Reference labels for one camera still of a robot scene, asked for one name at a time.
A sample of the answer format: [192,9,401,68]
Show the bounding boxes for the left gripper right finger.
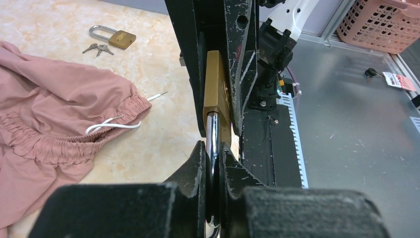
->
[220,145,390,238]

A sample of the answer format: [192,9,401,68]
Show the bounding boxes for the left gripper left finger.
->
[29,141,207,238]

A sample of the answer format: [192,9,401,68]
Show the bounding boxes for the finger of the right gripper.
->
[223,0,258,135]
[165,0,210,137]

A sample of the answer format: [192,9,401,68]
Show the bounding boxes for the brass padlock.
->
[89,25,137,50]
[203,50,231,236]

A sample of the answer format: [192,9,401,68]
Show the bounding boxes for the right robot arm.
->
[165,0,317,137]

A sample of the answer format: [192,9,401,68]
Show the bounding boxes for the red white tag with key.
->
[365,68,417,92]

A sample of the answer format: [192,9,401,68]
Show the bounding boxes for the pink plastic basket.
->
[336,0,420,54]

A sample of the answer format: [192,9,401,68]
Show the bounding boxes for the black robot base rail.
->
[240,93,309,188]

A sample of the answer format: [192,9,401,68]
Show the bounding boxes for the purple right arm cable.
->
[285,65,302,99]

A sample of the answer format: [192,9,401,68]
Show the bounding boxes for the pink drawstring shorts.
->
[0,41,152,238]

